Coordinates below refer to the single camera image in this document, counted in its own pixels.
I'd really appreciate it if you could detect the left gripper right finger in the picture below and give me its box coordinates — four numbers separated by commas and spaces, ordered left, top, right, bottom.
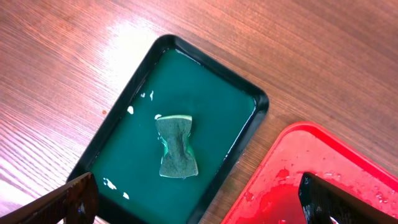
298, 172, 397, 224

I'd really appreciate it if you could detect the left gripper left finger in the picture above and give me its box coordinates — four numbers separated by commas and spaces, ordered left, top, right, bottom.
1, 172, 99, 224

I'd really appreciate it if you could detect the green sponge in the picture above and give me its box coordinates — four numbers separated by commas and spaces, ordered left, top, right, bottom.
155, 115, 198, 179

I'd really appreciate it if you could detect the red plastic tray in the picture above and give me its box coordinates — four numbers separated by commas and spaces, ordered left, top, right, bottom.
223, 122, 397, 223

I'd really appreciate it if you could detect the dark green tray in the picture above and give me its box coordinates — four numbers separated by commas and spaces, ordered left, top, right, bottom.
70, 35, 269, 223

